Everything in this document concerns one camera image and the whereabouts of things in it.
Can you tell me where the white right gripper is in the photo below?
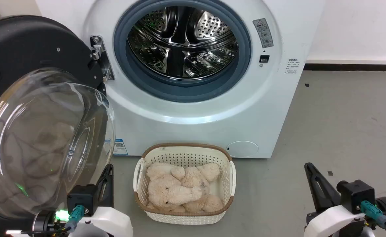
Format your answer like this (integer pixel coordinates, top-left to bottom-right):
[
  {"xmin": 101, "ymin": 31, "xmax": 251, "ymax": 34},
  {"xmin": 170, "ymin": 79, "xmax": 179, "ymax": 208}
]
[{"xmin": 304, "ymin": 162, "xmax": 367, "ymax": 237}]

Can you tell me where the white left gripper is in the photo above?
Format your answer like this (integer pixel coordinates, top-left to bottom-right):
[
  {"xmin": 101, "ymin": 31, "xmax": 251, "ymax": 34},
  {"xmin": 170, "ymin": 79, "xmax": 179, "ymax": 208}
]
[{"xmin": 68, "ymin": 164, "xmax": 133, "ymax": 237}]

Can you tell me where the black door with glass bowl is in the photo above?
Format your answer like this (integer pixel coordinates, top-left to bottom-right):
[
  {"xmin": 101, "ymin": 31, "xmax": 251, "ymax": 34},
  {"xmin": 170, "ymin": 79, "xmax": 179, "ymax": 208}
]
[{"xmin": 0, "ymin": 15, "xmax": 116, "ymax": 237}]

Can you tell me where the white front-load washing machine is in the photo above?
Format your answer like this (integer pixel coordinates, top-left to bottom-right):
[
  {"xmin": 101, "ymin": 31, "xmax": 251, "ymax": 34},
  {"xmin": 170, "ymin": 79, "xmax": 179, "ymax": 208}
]
[{"xmin": 35, "ymin": 0, "xmax": 326, "ymax": 159}]

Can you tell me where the metal door hinge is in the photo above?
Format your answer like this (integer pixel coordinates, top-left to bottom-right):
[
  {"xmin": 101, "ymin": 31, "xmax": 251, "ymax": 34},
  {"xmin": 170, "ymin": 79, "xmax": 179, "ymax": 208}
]
[{"xmin": 90, "ymin": 36, "xmax": 115, "ymax": 81}]

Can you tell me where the blue and white QR sticker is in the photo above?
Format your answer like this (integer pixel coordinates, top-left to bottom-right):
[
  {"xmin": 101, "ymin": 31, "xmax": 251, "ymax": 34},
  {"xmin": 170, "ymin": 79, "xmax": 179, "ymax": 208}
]
[{"xmin": 113, "ymin": 138, "xmax": 129, "ymax": 156}]

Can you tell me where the beige plush teddy bear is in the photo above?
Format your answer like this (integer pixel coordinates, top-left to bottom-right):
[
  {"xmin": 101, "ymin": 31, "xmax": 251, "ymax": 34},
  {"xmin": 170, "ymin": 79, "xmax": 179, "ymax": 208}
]
[{"xmin": 146, "ymin": 162, "xmax": 224, "ymax": 213}]

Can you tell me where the white laundry basket brown rim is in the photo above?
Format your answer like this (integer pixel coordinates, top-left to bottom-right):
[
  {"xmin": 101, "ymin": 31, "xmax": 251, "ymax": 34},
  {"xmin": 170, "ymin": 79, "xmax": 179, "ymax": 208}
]
[{"xmin": 133, "ymin": 143, "xmax": 236, "ymax": 225}]

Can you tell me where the round white filter cover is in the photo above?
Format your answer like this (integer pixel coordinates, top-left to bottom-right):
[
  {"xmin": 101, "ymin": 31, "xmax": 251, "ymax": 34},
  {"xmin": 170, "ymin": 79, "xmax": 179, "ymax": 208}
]
[{"xmin": 226, "ymin": 141, "xmax": 259, "ymax": 158}]

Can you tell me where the small printed text label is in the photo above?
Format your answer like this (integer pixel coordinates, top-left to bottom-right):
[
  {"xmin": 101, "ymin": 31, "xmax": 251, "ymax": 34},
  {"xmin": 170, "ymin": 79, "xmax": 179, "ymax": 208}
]
[{"xmin": 285, "ymin": 59, "xmax": 301, "ymax": 75}]

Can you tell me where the stainless steel perforated drum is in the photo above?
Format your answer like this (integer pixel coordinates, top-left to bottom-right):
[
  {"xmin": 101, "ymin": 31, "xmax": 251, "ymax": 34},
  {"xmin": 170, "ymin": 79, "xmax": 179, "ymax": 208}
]
[{"xmin": 127, "ymin": 6, "xmax": 239, "ymax": 80}]

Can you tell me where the grey warning sticker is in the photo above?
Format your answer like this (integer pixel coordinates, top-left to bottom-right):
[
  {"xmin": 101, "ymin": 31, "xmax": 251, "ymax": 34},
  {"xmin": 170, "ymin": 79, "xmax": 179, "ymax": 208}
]
[{"xmin": 253, "ymin": 18, "xmax": 274, "ymax": 49}]

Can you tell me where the right teal connector cable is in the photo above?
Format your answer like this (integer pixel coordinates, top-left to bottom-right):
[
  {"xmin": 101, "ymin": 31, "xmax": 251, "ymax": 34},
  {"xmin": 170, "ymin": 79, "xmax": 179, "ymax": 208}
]
[{"xmin": 360, "ymin": 200, "xmax": 386, "ymax": 237}]

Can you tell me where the black wall baseboard strip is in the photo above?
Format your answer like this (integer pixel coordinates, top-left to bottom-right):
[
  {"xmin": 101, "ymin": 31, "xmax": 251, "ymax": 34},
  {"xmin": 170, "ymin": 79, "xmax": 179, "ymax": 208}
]
[{"xmin": 303, "ymin": 63, "xmax": 386, "ymax": 72}]

